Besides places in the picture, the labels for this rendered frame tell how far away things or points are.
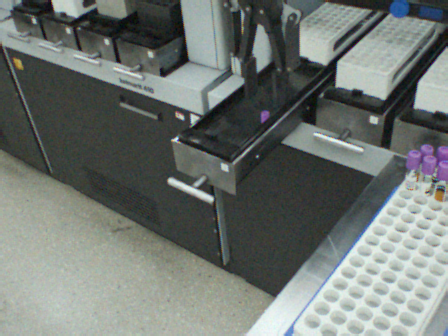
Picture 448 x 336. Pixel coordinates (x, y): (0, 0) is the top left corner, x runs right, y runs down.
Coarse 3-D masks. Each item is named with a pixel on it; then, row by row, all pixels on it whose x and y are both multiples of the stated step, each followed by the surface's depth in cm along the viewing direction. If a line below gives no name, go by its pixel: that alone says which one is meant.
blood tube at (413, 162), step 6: (414, 150) 60; (408, 156) 60; (414, 156) 59; (420, 156) 59; (408, 162) 60; (414, 162) 60; (408, 168) 61; (414, 168) 60; (408, 174) 61; (414, 174) 61; (408, 180) 62; (414, 180) 62; (408, 186) 63; (414, 186) 63
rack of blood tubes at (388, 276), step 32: (416, 192) 62; (384, 224) 64; (416, 224) 59; (352, 256) 55; (384, 256) 55; (416, 256) 55; (352, 288) 53; (384, 288) 53; (416, 288) 51; (320, 320) 50; (352, 320) 49; (384, 320) 50; (416, 320) 49
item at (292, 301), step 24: (384, 168) 76; (384, 192) 72; (360, 216) 68; (336, 240) 66; (312, 264) 63; (336, 264) 62; (288, 288) 60; (312, 288) 60; (264, 312) 58; (288, 312) 58
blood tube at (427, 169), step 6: (426, 156) 59; (432, 156) 59; (426, 162) 59; (432, 162) 58; (426, 168) 59; (432, 168) 59; (426, 174) 59; (432, 174) 59; (426, 180) 60; (420, 186) 62; (426, 186) 61; (420, 192) 62; (426, 192) 61; (420, 204) 63
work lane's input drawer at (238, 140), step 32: (320, 64) 103; (256, 96) 98; (288, 96) 97; (192, 128) 90; (224, 128) 90; (256, 128) 90; (288, 128) 94; (192, 160) 88; (224, 160) 83; (256, 160) 88; (192, 192) 86
